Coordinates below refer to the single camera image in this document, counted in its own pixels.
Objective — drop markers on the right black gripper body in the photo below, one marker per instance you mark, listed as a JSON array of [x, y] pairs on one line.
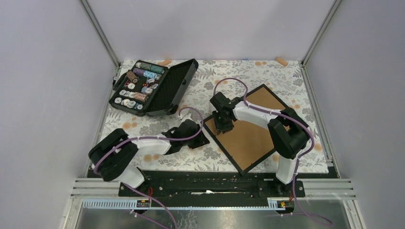
[[221, 124]]

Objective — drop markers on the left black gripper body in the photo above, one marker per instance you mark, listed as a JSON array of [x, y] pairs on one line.
[[194, 142]]

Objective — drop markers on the brown cardboard backing board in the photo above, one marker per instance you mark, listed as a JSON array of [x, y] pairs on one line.
[[248, 147]]

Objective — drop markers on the black picture frame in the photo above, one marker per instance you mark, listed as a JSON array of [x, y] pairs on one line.
[[265, 98]]

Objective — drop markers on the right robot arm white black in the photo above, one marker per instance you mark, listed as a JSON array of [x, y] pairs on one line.
[[289, 133]]

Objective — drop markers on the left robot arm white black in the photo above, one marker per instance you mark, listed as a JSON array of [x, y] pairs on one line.
[[112, 156]]

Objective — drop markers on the floral patterned table mat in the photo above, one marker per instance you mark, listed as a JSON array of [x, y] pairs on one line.
[[231, 78]]

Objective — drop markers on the black open poker chip case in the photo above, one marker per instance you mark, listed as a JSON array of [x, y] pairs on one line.
[[149, 89]]

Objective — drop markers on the left wooden cork piece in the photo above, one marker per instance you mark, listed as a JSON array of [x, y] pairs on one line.
[[165, 62]]

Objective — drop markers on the wooden cork piece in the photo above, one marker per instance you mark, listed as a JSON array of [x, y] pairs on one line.
[[281, 61], [165, 62]]

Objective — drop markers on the right wooden cork piece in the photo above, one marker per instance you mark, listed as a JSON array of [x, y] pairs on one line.
[[281, 61]]

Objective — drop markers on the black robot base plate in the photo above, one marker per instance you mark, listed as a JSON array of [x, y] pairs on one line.
[[212, 188]]

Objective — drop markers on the white slotted cable duct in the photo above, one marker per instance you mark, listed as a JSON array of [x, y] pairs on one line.
[[144, 204]]

